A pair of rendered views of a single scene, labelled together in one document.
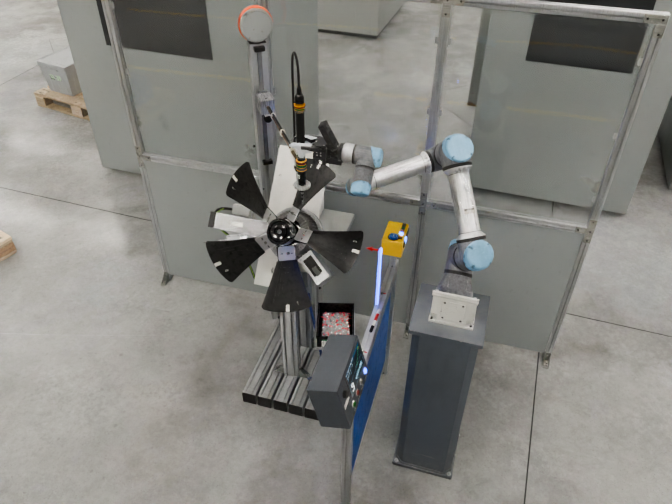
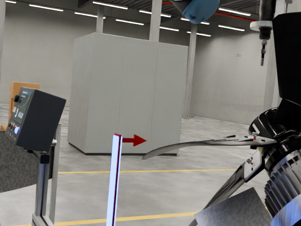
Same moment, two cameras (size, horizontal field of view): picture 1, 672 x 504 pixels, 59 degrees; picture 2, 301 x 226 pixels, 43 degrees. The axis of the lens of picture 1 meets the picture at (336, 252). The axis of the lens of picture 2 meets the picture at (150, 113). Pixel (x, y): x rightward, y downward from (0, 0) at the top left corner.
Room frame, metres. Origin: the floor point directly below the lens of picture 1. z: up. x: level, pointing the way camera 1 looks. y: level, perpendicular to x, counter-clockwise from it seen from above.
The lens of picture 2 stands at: (2.55, -0.65, 1.28)
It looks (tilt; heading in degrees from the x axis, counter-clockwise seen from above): 3 degrees down; 136
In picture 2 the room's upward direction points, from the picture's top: 5 degrees clockwise
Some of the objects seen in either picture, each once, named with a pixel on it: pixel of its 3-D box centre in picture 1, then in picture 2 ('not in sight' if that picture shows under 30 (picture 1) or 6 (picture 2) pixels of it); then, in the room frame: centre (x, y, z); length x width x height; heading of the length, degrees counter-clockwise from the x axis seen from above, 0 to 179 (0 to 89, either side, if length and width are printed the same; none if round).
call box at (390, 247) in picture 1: (394, 240); not in sight; (2.28, -0.28, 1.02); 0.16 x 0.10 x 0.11; 164
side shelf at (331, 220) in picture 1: (317, 222); not in sight; (2.66, 0.10, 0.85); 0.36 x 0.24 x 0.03; 74
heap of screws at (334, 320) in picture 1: (335, 327); not in sight; (1.88, 0.00, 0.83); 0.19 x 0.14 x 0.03; 179
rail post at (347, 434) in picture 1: (346, 459); not in sight; (1.49, -0.06, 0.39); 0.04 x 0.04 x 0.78; 74
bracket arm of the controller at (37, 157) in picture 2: not in sight; (37, 152); (1.39, -0.03, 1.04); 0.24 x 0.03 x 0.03; 164
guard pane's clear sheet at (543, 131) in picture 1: (349, 100); not in sight; (2.79, -0.06, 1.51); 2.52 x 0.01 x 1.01; 74
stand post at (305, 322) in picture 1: (303, 283); not in sight; (2.45, 0.18, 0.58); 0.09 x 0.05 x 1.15; 74
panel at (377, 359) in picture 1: (370, 378); not in sight; (1.90, -0.18, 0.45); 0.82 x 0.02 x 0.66; 164
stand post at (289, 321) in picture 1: (289, 327); not in sight; (2.23, 0.24, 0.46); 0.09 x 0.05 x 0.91; 74
